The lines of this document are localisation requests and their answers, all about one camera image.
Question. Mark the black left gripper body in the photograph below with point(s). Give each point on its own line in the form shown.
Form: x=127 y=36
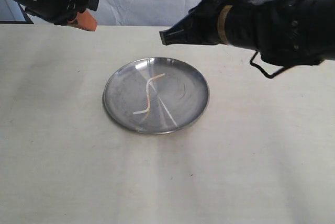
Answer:
x=59 y=12

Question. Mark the dark panel behind table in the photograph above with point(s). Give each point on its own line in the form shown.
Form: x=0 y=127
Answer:
x=13 y=13

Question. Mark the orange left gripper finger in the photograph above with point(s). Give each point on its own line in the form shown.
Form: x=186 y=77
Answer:
x=84 y=21

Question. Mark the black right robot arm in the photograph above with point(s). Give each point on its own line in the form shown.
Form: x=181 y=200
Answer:
x=284 y=32

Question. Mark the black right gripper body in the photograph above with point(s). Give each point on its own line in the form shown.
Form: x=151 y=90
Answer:
x=198 y=27

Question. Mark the round stainless steel plate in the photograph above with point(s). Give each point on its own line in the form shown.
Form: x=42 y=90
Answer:
x=178 y=99

